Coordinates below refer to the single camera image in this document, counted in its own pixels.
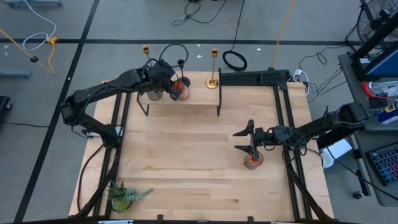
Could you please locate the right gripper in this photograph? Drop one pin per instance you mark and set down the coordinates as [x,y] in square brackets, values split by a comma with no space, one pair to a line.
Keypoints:
[264,137]

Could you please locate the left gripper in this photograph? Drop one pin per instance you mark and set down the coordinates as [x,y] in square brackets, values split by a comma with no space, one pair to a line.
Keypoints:
[161,74]

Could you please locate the orange cup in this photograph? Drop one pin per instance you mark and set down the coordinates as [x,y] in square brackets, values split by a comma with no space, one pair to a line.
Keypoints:
[185,91]
[253,164]

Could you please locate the black candlestick holder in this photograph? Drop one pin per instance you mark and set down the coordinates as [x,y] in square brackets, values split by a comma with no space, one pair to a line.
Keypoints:
[185,82]

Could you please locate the metal scented candle tin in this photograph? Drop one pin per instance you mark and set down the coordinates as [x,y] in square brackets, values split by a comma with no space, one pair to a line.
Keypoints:
[154,96]

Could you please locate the tall gold candlestick holder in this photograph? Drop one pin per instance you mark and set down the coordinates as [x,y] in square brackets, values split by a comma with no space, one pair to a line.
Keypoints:
[212,82]
[145,49]

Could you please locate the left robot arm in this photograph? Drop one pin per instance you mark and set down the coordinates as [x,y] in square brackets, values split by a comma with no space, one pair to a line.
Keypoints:
[102,88]

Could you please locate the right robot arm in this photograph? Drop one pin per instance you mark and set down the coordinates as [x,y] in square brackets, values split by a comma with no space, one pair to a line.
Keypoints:
[326,123]

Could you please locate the white box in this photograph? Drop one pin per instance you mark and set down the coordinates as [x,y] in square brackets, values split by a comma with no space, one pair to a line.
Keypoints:
[337,152]

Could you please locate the potted green succulent plant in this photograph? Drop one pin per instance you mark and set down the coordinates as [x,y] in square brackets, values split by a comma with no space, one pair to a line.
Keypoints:
[122,196]

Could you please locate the grey side desk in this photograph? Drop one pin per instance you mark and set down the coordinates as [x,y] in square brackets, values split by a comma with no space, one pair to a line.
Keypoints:
[379,137]

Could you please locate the backlit keyboard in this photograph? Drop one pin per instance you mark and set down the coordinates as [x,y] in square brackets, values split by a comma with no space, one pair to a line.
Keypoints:
[385,163]

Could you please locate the blue yellow spray can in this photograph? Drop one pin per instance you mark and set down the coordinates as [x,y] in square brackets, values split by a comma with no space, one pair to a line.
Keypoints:
[387,112]

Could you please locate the blue screen monitor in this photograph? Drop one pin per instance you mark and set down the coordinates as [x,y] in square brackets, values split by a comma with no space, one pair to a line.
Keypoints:
[384,65]

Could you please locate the grey floor platform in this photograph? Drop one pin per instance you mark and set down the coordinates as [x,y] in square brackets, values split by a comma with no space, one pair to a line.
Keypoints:
[14,73]

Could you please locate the black diagonal stand beam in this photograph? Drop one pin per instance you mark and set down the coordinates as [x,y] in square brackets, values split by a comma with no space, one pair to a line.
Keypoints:
[377,34]

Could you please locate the black floor fan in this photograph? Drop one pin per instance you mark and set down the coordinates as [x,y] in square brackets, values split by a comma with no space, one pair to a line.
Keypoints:
[374,18]

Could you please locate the wooden shelf black frame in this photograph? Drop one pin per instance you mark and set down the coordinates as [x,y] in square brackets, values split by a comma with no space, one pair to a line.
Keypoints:
[202,95]

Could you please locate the black table frame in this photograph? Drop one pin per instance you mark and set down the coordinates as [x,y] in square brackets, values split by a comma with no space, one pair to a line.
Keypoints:
[255,77]

